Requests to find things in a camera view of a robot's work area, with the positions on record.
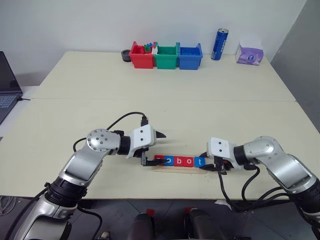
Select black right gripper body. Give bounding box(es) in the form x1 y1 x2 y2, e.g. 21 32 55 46
213 156 236 175

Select tall blue drink can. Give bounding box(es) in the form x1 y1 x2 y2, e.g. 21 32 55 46
210 27 230 61

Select black round holder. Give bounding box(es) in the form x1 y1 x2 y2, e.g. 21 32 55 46
121 49 132 63

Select wooden letter tray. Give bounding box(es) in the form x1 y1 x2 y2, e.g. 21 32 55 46
151 153 207 175

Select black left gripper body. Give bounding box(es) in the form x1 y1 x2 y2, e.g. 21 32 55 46
140 147 151 167

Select red plastic bin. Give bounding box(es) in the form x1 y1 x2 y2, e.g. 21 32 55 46
129 41 155 69

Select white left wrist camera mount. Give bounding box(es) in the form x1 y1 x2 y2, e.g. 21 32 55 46
125 124 158 160

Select purple tissue box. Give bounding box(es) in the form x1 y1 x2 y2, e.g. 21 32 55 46
235 39 265 66

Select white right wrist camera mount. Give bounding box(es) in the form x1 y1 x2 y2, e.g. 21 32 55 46
206 136 237 169

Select pale floor cables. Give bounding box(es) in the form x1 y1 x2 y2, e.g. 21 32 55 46
0 196 18 216

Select dark laptop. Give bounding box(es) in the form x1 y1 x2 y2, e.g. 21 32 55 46
0 51 24 125

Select green plastic bin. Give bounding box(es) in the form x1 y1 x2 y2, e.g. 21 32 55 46
152 42 179 70

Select coloured toy bricks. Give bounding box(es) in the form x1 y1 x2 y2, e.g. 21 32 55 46
143 41 156 54

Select blue letter t block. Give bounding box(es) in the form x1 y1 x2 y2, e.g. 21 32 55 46
193 156 207 168

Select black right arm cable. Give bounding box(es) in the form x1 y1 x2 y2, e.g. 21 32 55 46
216 165 298 214

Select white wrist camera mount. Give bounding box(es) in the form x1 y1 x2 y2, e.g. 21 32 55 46
125 124 158 160
206 136 237 169

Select dark rounded shape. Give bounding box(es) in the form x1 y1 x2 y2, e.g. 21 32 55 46
184 209 214 240
128 212 155 240

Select blue plastic bin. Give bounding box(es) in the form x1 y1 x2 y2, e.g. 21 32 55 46
177 42 203 71

